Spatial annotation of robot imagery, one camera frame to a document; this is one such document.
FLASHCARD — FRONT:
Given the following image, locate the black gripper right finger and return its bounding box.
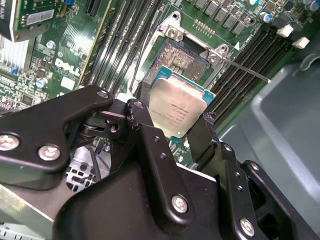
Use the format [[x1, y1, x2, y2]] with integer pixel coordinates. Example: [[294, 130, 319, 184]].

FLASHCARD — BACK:
[[186, 112, 296, 240]]

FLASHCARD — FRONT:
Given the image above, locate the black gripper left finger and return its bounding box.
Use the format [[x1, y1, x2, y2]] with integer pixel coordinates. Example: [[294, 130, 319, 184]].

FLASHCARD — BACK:
[[0, 85, 197, 229]]

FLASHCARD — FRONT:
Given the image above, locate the silver-topped CPU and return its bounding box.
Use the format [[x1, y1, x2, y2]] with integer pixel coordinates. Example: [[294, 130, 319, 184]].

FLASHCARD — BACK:
[[148, 64, 216, 145]]

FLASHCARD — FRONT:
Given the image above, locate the thin metal locking lever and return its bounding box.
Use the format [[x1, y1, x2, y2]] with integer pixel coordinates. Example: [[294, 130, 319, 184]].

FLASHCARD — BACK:
[[129, 31, 154, 91], [211, 56, 273, 83]]

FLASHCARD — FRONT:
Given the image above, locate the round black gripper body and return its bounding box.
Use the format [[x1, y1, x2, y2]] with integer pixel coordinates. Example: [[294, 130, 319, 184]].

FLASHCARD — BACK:
[[52, 161, 237, 240]]

